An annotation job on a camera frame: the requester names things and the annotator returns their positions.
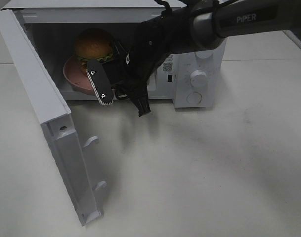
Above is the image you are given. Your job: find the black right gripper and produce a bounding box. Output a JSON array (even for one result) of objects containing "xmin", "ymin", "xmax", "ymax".
[{"xmin": 112, "ymin": 40, "xmax": 158, "ymax": 117}]

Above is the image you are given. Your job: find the upper white power knob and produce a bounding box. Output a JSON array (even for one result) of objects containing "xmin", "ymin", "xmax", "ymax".
[{"xmin": 195, "ymin": 50, "xmax": 214, "ymax": 59}]

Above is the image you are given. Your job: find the white microwave oven body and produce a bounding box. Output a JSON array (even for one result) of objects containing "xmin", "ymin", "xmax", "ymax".
[{"xmin": 0, "ymin": 0, "xmax": 225, "ymax": 108}]

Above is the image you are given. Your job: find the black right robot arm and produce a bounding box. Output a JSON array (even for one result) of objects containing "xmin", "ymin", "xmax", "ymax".
[{"xmin": 115, "ymin": 0, "xmax": 301, "ymax": 116}]

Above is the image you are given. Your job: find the burger with lettuce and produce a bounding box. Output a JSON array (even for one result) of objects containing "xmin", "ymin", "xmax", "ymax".
[{"xmin": 74, "ymin": 28, "xmax": 114, "ymax": 75}]

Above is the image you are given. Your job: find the round white door release button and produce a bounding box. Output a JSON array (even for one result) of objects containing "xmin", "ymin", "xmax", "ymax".
[{"xmin": 186, "ymin": 92, "xmax": 202, "ymax": 105}]

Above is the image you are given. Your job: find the pink round plate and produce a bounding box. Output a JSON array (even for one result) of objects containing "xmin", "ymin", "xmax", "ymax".
[{"xmin": 63, "ymin": 56, "xmax": 96, "ymax": 96}]

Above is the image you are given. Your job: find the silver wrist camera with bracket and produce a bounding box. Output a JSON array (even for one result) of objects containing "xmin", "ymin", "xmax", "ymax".
[{"xmin": 86, "ymin": 59, "xmax": 123, "ymax": 105}]

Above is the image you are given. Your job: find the white microwave door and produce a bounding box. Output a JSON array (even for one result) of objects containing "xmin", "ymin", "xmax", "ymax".
[{"xmin": 0, "ymin": 10, "xmax": 106, "ymax": 226}]

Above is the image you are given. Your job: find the white timer knob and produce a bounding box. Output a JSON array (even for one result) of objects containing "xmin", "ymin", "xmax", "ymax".
[{"xmin": 190, "ymin": 70, "xmax": 208, "ymax": 88}]

